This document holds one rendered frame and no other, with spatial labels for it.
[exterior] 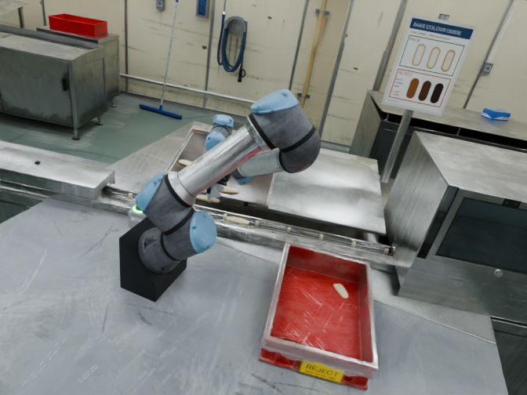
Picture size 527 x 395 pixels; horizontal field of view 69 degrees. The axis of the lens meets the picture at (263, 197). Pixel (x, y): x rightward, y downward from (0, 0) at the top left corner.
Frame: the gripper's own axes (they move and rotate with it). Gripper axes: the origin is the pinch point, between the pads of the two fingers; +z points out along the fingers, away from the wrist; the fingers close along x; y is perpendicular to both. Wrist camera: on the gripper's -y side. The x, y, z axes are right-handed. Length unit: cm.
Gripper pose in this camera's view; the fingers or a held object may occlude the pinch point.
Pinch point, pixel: (208, 196)
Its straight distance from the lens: 162.6
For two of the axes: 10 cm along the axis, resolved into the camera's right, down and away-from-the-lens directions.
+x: 1.3, -4.8, 8.7
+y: 9.8, 2.1, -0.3
